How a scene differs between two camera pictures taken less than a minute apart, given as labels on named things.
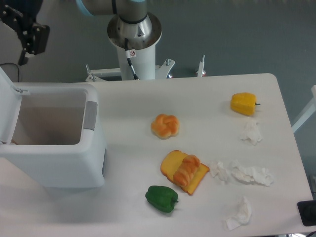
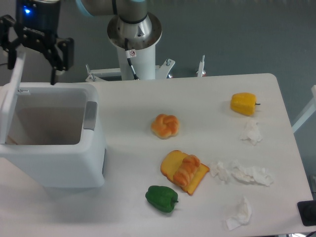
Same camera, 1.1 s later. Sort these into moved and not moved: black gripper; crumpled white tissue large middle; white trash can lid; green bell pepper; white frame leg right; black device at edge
Moved: black gripper; white trash can lid
Not moved: crumpled white tissue large middle; black device at edge; green bell pepper; white frame leg right
